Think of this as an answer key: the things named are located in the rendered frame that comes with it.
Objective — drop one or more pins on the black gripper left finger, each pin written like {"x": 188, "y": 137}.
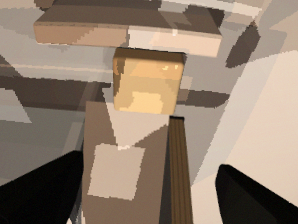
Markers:
{"x": 45, "y": 195}

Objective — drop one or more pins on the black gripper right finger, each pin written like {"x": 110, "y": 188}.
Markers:
{"x": 244, "y": 201}

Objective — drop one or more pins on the brown block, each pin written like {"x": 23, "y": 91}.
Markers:
{"x": 146, "y": 80}

